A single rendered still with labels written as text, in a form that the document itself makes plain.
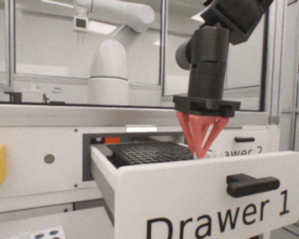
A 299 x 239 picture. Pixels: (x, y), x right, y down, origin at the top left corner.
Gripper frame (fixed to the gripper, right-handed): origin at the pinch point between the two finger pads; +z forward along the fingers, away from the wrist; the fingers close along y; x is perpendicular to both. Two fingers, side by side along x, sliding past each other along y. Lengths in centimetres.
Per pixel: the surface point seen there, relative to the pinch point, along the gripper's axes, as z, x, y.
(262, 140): 4.0, -41.1, 18.0
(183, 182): -0.2, 9.7, -10.3
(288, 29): -77, -174, 106
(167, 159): 2.2, 4.1, 3.0
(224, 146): 5.2, -24.5, 18.0
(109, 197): 6.3, 15.0, -0.2
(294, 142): 26, -173, 81
